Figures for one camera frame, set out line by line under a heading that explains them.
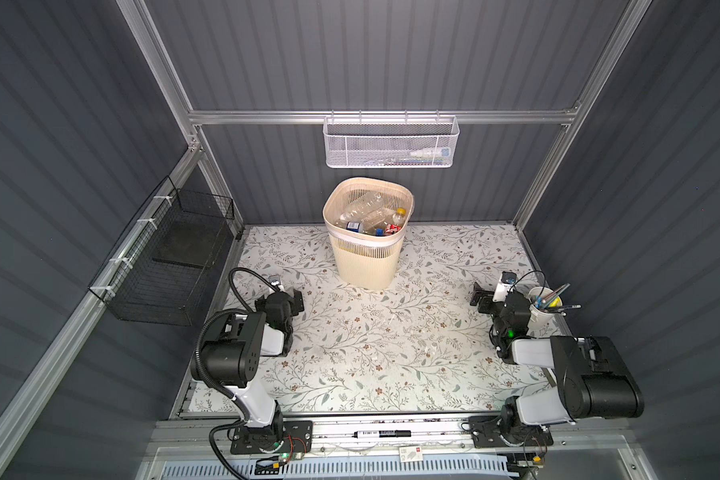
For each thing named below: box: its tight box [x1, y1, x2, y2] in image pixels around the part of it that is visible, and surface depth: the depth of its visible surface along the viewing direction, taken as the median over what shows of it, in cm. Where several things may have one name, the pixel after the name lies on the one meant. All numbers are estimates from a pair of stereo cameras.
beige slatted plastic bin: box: [322, 177, 415, 291], surface depth 93 cm
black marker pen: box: [352, 430, 412, 438], surface depth 75 cm
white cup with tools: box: [526, 283, 582, 337], surface depth 90 cm
